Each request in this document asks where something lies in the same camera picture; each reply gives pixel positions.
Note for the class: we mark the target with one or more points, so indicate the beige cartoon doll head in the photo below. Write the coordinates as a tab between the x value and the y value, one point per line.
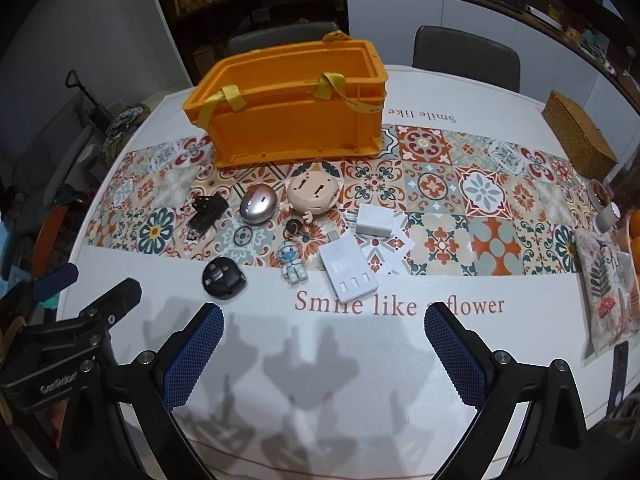
310	192

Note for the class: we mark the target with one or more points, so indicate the dark chair right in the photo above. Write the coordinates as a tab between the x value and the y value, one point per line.
451	51

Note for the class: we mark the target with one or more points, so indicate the black handled shovel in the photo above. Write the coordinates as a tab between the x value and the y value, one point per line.
98	113

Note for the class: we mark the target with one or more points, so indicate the patterned tile table runner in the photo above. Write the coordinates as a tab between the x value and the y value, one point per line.
475	206

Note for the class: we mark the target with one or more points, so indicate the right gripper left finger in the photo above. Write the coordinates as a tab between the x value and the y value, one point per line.
155	383

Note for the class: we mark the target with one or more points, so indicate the dark chair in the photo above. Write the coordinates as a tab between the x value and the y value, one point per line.
279	36
451	51

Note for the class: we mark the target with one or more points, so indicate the white cup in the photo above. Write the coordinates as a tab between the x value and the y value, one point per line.
606	218

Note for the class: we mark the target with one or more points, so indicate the white usb power strip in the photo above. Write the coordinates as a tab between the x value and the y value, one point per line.
347	269

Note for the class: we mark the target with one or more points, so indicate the black round gadget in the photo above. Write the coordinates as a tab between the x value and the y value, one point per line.
223	279

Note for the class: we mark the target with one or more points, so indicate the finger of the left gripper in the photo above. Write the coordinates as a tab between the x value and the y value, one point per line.
112	302
49	286

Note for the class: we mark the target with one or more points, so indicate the oranges in basket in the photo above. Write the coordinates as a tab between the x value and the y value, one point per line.
630	234

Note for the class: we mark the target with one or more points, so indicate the white wall charger cube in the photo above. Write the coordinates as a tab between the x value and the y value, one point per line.
375	220

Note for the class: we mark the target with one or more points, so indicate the patterned fabric bundle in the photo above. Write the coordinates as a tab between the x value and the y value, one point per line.
121	130

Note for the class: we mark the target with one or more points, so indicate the small medic figurine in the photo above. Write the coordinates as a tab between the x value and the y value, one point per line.
292	266

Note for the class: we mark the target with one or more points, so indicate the black smartphone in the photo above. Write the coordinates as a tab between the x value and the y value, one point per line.
619	373

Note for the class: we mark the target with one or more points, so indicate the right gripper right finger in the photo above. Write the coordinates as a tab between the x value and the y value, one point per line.
553	440

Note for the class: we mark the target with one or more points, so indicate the embroidered cloth cushion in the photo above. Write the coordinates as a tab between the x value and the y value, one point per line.
611	289

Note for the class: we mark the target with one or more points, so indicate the orange plastic storage crate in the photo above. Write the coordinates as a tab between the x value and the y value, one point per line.
314	100

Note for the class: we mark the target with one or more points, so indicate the black clip mount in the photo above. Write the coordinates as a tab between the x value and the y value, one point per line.
208	209

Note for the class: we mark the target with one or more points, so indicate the dark chair left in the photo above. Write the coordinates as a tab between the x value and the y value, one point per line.
279	36

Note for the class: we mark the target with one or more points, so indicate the silver egg-shaped case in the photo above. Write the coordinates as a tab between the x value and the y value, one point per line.
258	204

